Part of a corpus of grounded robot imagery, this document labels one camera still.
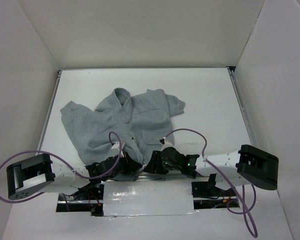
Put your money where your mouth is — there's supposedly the white foil-taped panel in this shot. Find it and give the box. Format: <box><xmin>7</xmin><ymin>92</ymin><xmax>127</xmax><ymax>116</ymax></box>
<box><xmin>103</xmin><ymin>180</ymin><xmax>195</xmax><ymax>217</ymax></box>

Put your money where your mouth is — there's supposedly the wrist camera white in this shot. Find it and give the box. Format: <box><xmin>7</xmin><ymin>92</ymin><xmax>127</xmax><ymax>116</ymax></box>
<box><xmin>111</xmin><ymin>141</ymin><xmax>126</xmax><ymax>153</ymax></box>
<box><xmin>159</xmin><ymin>137</ymin><xmax>174</xmax><ymax>151</ymax></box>

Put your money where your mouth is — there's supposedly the grey zip-up jacket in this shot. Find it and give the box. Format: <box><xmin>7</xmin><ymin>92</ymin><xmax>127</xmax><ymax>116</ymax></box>
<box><xmin>59</xmin><ymin>87</ymin><xmax>187</xmax><ymax>181</ymax></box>

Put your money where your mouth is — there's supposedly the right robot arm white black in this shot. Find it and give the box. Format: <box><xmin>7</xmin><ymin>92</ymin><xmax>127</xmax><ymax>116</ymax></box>
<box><xmin>144</xmin><ymin>144</ymin><xmax>279</xmax><ymax>196</ymax></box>

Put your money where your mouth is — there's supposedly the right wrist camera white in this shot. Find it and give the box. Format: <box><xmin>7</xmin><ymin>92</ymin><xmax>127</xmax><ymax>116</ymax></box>
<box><xmin>159</xmin><ymin>137</ymin><xmax>174</xmax><ymax>151</ymax></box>

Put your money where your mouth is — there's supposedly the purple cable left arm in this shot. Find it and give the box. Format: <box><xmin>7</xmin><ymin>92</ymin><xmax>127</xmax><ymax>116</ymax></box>
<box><xmin>0</xmin><ymin>131</ymin><xmax>123</xmax><ymax>211</ymax></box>

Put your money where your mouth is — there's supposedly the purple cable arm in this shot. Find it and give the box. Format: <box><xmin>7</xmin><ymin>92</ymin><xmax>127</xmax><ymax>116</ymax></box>
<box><xmin>0</xmin><ymin>131</ymin><xmax>123</xmax><ymax>211</ymax></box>
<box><xmin>163</xmin><ymin>128</ymin><xmax>259</xmax><ymax>238</ymax></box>

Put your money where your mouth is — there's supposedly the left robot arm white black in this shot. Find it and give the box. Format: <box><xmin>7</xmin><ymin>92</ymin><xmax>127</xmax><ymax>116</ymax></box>
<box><xmin>6</xmin><ymin>152</ymin><xmax>142</xmax><ymax>201</ymax></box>

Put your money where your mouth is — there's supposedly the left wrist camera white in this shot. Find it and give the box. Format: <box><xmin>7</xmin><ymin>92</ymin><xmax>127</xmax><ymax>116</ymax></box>
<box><xmin>111</xmin><ymin>141</ymin><xmax>126</xmax><ymax>153</ymax></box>

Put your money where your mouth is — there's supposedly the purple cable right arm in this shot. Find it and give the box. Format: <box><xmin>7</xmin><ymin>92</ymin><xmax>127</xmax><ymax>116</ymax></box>
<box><xmin>163</xmin><ymin>128</ymin><xmax>259</xmax><ymax>238</ymax></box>

